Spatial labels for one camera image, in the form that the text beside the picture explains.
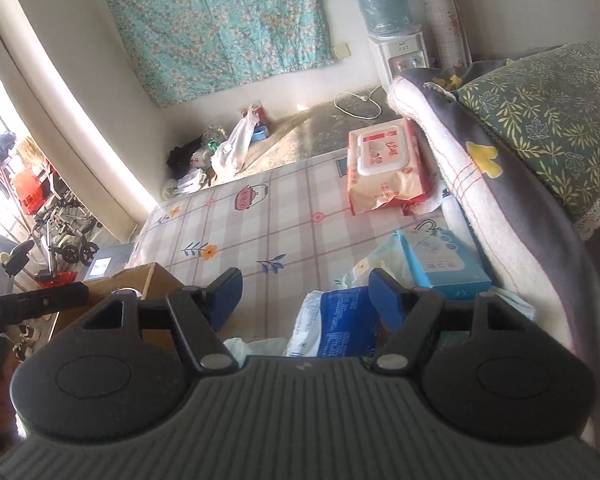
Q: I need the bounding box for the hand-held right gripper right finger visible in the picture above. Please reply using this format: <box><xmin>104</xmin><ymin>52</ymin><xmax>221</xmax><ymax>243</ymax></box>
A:
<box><xmin>369</xmin><ymin>268</ymin><xmax>531</xmax><ymax>375</ymax></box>

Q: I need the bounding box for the white water dispenser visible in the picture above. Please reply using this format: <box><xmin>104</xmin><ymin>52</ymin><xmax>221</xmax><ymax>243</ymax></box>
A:
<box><xmin>369</xmin><ymin>30</ymin><xmax>428</xmax><ymax>88</ymax></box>

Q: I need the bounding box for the green leaf print pillow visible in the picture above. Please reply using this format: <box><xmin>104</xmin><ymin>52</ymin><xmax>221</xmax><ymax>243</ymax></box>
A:
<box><xmin>452</xmin><ymin>42</ymin><xmax>600</xmax><ymax>241</ymax></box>

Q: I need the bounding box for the blue white packet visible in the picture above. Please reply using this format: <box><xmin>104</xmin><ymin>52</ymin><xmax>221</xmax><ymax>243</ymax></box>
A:
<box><xmin>285</xmin><ymin>287</ymin><xmax>386</xmax><ymax>358</ymax></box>

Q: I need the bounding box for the clear plastic bag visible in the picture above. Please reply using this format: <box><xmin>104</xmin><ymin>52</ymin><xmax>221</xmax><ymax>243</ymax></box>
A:
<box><xmin>162</xmin><ymin>169</ymin><xmax>211</xmax><ymax>198</ymax></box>

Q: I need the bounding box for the white charger cable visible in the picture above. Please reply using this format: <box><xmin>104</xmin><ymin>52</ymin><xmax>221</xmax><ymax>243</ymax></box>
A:
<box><xmin>334</xmin><ymin>85</ymin><xmax>383</xmax><ymax>118</ymax></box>

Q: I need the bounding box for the red wet wipes pack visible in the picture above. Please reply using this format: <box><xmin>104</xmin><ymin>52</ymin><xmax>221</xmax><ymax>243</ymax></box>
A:
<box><xmin>346</xmin><ymin>119</ymin><xmax>428</xmax><ymax>217</ymax></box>

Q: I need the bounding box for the hanging red plastic bag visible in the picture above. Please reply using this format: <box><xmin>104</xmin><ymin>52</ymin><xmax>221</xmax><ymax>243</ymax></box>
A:
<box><xmin>10</xmin><ymin>167</ymin><xmax>48</xmax><ymax>216</ymax></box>

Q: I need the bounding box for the black cloth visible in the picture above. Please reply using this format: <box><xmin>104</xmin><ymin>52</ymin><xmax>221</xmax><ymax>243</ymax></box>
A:
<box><xmin>167</xmin><ymin>144</ymin><xmax>201</xmax><ymax>178</ymax></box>

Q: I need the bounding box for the teal floral wall cloth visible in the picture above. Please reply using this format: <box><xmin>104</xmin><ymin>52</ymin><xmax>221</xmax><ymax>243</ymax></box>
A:
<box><xmin>98</xmin><ymin>0</ymin><xmax>337</xmax><ymax>108</ymax></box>

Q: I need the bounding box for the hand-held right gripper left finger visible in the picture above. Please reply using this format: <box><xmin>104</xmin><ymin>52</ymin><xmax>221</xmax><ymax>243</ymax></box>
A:
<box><xmin>82</xmin><ymin>267</ymin><xmax>244</xmax><ymax>373</ymax></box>

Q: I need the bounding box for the wheelchair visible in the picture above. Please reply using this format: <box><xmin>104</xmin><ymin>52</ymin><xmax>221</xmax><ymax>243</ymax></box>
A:
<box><xmin>30</xmin><ymin>180</ymin><xmax>101</xmax><ymax>281</ymax></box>

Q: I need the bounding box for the white striped towel blanket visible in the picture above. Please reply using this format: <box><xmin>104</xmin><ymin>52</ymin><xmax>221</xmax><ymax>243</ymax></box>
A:
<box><xmin>387</xmin><ymin>77</ymin><xmax>581</xmax><ymax>361</ymax></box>

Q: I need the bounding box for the crumpled white plastic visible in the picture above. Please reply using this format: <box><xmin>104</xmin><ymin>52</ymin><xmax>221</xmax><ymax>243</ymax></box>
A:
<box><xmin>224</xmin><ymin>336</ymin><xmax>287</xmax><ymax>367</ymax></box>

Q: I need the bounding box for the rolled floral mat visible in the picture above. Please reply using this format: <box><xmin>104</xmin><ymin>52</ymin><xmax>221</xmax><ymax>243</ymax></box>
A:
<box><xmin>415</xmin><ymin>0</ymin><xmax>473</xmax><ymax>68</ymax></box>

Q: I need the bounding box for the orange Philips box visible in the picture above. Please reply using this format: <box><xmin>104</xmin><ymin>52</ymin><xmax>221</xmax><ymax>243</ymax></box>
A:
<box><xmin>77</xmin><ymin>242</ymin><xmax>138</xmax><ymax>281</ymax></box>

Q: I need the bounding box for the grey printed quilt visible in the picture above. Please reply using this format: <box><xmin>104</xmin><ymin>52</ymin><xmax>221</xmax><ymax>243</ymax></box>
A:
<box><xmin>395</xmin><ymin>57</ymin><xmax>600</xmax><ymax>461</ymax></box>

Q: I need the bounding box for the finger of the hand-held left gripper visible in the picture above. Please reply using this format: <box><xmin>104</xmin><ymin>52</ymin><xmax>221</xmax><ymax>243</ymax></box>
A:
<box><xmin>10</xmin><ymin>282</ymin><xmax>89</xmax><ymax>321</ymax></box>

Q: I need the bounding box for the white knotted plastic bag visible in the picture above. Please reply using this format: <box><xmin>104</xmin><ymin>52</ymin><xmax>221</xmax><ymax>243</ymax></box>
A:
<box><xmin>340</xmin><ymin>232</ymin><xmax>536</xmax><ymax>321</ymax></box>

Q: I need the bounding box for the light blue tissue pack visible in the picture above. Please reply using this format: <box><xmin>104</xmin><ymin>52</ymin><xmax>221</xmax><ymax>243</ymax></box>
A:
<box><xmin>395</xmin><ymin>229</ymin><xmax>493</xmax><ymax>301</ymax></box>

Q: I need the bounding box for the cardboard box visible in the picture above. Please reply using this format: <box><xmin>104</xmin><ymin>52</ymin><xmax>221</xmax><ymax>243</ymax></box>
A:
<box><xmin>55</xmin><ymin>262</ymin><xmax>201</xmax><ymax>351</ymax></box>

